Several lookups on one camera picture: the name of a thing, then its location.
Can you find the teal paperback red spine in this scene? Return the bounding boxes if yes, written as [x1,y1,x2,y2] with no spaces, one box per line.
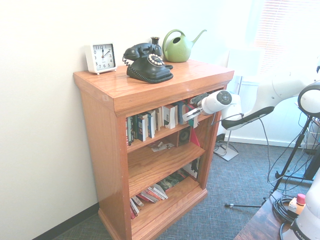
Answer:
[184,102,200,129]

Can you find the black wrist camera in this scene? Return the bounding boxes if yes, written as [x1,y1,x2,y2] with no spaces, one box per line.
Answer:
[187,92,210,105]

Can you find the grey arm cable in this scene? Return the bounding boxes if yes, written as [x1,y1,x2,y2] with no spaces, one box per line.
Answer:
[211,112,276,185]

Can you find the metal floor stand base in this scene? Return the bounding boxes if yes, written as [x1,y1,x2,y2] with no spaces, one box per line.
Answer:
[214,131,240,162]

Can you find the dark wooden table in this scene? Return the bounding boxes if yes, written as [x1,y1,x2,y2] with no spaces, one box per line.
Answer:
[233,191,320,240]

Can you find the large blue cover book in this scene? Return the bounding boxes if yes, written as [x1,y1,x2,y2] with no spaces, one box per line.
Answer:
[174,100,188,125]

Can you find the thick white book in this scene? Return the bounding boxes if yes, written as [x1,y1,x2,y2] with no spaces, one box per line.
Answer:
[162,104,179,130]

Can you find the wooden bookshelf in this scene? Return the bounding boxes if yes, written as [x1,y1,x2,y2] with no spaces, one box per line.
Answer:
[73,59,235,240]

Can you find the white square alarm clock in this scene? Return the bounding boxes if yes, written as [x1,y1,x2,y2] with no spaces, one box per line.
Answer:
[84,42,118,76]

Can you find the black glossy vase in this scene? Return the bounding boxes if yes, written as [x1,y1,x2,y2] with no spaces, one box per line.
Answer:
[150,36,162,55]

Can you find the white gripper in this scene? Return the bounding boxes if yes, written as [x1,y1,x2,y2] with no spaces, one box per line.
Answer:
[182,106,206,124]

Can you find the white grey paperback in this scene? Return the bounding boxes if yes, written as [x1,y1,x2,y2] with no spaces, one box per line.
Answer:
[129,195,145,220]

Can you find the green plastic watering can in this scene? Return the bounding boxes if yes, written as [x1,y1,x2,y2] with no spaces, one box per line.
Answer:
[162,29,208,63]

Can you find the black camera tripod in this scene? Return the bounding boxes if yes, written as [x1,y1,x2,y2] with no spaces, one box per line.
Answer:
[224,116,320,208]

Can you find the dark red spine book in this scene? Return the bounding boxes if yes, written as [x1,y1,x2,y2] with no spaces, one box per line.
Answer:
[125,116,133,147]

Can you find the black coiled cables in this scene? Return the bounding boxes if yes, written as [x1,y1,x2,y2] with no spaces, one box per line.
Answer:
[272,194,298,223]

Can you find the black white spine book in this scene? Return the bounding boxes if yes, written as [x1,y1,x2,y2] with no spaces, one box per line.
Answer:
[136,113,148,142]

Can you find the blue white striped book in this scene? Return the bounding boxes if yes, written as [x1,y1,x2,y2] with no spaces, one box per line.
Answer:
[146,110,157,139]

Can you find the plain white paperback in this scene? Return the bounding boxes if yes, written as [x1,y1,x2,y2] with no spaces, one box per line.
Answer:
[149,184,169,201]

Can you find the loose paper cards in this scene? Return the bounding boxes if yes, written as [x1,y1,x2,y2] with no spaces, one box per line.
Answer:
[149,140,176,153]

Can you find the white window blinds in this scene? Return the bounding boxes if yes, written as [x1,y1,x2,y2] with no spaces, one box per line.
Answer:
[252,0,320,76]

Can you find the black rotary telephone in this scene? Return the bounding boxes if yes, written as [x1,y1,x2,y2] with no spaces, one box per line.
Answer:
[121,42,174,84]

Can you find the grey green spine book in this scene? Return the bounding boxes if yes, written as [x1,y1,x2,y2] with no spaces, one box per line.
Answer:
[130,114,139,141]

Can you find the brown box with speaker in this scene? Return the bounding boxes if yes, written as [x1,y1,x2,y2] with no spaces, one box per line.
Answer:
[178,127,193,148]

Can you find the red emergency stop button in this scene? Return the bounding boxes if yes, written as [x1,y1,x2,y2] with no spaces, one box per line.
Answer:
[287,193,307,213]

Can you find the dark photo cover book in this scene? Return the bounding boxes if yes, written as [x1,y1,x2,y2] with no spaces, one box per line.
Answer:
[156,172,188,193]

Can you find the red folder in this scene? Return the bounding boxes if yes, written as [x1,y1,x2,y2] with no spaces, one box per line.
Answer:
[189,127,202,149]

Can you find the white illustrated cover book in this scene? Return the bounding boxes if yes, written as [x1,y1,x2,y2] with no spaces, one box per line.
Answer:
[181,156,201,181]

